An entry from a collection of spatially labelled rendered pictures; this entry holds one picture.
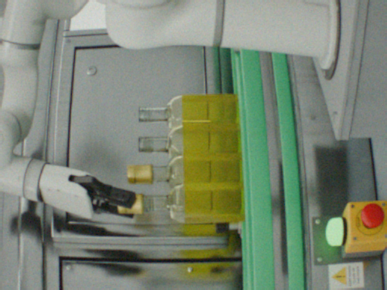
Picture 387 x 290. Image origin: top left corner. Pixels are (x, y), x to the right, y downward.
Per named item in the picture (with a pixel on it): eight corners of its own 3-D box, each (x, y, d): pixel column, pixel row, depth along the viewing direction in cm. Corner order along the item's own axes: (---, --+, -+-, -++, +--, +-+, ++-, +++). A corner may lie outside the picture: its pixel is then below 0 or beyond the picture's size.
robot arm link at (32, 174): (29, 208, 152) (41, 211, 152) (21, 187, 144) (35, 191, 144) (38, 173, 155) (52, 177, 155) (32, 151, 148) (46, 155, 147)
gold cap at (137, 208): (143, 198, 150) (119, 198, 150) (143, 189, 147) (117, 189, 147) (143, 217, 148) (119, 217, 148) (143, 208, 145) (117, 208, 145)
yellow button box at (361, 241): (379, 216, 131) (339, 219, 131) (390, 198, 124) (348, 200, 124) (382, 255, 128) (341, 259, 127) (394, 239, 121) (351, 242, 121)
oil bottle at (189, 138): (283, 137, 158) (165, 138, 157) (286, 121, 153) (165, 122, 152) (285, 164, 156) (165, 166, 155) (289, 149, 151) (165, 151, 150)
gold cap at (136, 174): (152, 168, 153) (128, 168, 153) (152, 161, 150) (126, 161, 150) (153, 187, 152) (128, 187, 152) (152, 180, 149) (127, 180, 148)
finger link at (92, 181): (60, 186, 147) (86, 199, 149) (77, 174, 141) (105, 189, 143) (62, 180, 147) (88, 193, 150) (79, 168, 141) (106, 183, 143)
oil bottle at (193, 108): (280, 107, 160) (165, 108, 160) (283, 92, 155) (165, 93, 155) (283, 134, 158) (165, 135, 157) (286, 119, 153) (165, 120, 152)
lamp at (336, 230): (341, 223, 129) (323, 224, 129) (346, 212, 125) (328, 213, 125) (342, 249, 127) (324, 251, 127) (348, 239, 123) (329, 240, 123)
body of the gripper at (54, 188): (37, 210, 152) (92, 226, 151) (29, 186, 143) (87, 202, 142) (47, 175, 155) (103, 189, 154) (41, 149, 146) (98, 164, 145)
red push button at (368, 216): (356, 211, 124) (360, 202, 121) (379, 209, 124) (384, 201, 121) (357, 235, 122) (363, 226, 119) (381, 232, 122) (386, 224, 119)
